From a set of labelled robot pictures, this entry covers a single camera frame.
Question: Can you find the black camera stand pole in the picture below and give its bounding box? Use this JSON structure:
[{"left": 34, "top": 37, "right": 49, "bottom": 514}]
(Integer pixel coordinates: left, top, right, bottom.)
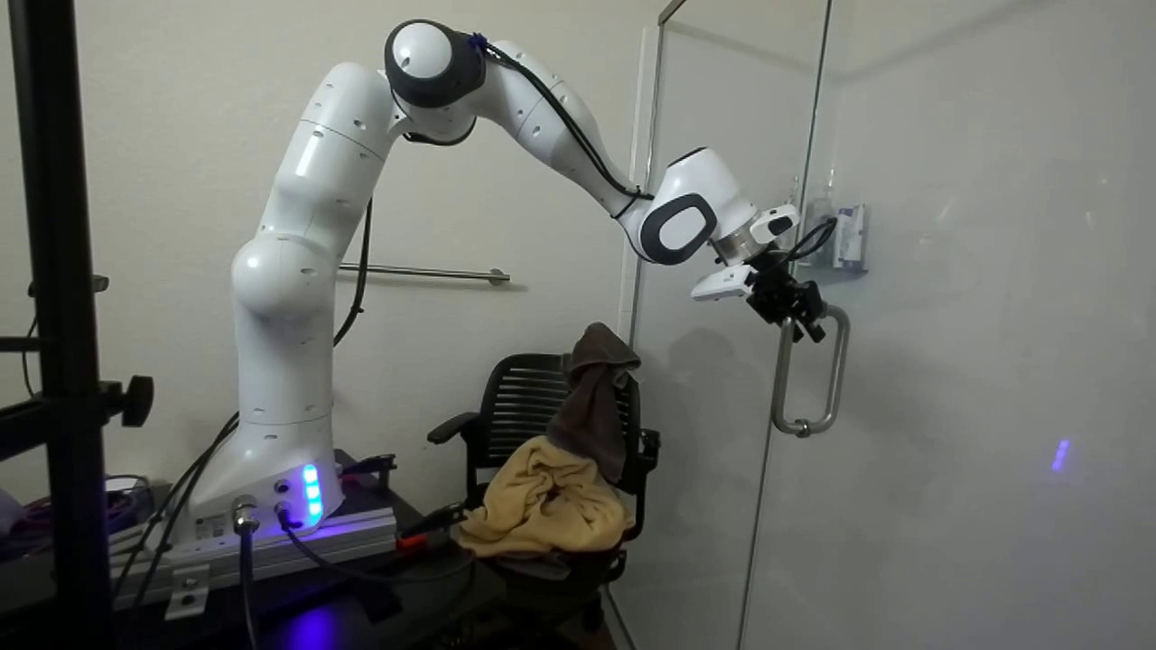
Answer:
[{"left": 0, "top": 0, "right": 115, "bottom": 650}]

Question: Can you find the metal towel bar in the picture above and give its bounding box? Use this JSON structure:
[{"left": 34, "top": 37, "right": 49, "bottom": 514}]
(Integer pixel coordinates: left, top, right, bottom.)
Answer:
[{"left": 366, "top": 266, "right": 514, "bottom": 288}]

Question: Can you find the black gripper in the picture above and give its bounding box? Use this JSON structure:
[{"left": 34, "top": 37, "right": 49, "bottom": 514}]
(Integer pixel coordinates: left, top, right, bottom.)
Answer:
[{"left": 749, "top": 255, "right": 827, "bottom": 344}]

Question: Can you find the dark brown towel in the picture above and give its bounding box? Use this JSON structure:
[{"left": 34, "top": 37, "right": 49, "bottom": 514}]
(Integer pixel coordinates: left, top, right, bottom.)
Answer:
[{"left": 544, "top": 323, "right": 639, "bottom": 483}]

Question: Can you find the black clamp on table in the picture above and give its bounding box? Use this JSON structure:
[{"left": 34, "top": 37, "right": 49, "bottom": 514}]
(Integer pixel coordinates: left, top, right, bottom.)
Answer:
[{"left": 338, "top": 455, "right": 397, "bottom": 492}]

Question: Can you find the yellow towel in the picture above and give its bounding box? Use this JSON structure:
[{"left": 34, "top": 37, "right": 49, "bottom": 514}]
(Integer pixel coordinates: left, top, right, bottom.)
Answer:
[{"left": 455, "top": 437, "right": 627, "bottom": 555}]

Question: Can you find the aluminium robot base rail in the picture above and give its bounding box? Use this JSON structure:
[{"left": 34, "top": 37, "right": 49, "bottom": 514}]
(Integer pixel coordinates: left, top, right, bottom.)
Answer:
[{"left": 110, "top": 506, "right": 402, "bottom": 607}]

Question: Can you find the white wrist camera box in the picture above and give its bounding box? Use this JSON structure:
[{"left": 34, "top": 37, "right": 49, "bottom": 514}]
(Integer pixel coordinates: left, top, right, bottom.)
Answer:
[{"left": 688, "top": 202, "right": 801, "bottom": 304}]

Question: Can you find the red handled clamp tool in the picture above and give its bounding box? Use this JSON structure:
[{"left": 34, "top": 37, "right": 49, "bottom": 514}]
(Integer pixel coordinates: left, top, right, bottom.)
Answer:
[{"left": 392, "top": 529, "right": 455, "bottom": 555}]

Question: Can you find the chrome shower door handle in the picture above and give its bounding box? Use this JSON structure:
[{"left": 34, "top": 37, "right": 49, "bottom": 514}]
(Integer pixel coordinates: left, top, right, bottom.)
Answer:
[{"left": 770, "top": 307, "right": 851, "bottom": 437}]

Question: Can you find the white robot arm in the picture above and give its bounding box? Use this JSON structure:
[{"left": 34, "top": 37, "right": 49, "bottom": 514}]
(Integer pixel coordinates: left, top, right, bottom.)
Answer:
[{"left": 186, "top": 19, "right": 827, "bottom": 531}]

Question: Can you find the glass shower door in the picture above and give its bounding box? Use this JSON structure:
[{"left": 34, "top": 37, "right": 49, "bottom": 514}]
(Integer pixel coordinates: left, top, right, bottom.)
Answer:
[{"left": 742, "top": 0, "right": 1156, "bottom": 650}]

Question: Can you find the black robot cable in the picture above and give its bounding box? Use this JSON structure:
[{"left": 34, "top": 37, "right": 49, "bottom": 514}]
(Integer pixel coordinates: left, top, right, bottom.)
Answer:
[{"left": 466, "top": 33, "right": 653, "bottom": 207}]

